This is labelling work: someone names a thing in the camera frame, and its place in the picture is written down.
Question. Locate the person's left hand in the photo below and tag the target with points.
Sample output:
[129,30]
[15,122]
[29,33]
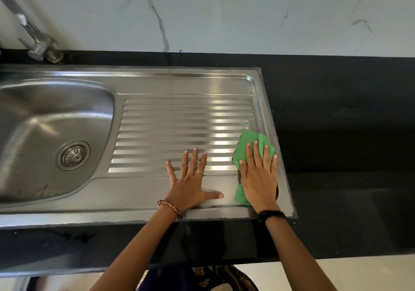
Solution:
[189,187]

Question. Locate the person's right hand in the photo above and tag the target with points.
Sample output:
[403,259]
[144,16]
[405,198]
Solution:
[259,183]

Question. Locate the green cleaning cloth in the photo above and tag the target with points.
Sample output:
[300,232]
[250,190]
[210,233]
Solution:
[256,138]

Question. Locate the stainless steel sink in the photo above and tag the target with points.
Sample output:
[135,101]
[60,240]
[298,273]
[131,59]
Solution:
[162,83]

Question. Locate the round metal drain strainer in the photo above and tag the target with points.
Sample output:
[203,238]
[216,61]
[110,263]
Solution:
[72,155]

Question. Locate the chrome faucet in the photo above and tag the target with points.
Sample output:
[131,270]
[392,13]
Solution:
[29,31]

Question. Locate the person's left forearm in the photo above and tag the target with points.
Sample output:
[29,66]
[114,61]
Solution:
[129,255]

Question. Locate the person's right forearm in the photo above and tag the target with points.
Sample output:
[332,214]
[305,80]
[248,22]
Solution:
[298,255]

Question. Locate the black wristband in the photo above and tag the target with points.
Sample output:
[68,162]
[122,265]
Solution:
[271,215]

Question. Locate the purple embroidered garment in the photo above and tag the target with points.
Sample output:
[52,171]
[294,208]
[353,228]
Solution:
[207,279]

